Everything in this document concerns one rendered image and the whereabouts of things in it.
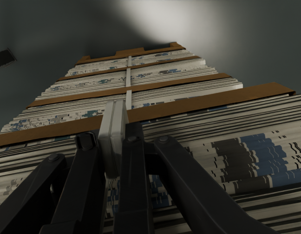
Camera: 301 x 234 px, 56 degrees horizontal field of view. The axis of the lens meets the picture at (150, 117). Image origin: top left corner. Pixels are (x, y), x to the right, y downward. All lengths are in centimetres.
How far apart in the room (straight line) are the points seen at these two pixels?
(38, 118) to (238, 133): 33
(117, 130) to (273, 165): 10
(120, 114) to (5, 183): 11
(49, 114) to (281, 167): 37
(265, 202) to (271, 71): 115
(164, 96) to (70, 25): 77
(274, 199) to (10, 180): 19
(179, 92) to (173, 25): 72
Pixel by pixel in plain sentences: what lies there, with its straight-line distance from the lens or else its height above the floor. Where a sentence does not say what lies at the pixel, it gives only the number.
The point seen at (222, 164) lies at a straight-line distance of 20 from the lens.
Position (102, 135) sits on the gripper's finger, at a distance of 17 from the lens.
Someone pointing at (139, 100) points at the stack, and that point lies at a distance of 45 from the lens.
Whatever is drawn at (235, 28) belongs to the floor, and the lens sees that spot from 122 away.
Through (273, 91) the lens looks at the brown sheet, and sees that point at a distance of 32.
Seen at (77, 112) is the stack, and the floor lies 72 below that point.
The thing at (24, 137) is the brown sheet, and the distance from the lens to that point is 32.
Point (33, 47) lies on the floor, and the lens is 121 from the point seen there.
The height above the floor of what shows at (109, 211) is 100.
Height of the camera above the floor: 114
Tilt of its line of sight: 69 degrees down
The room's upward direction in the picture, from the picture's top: 169 degrees clockwise
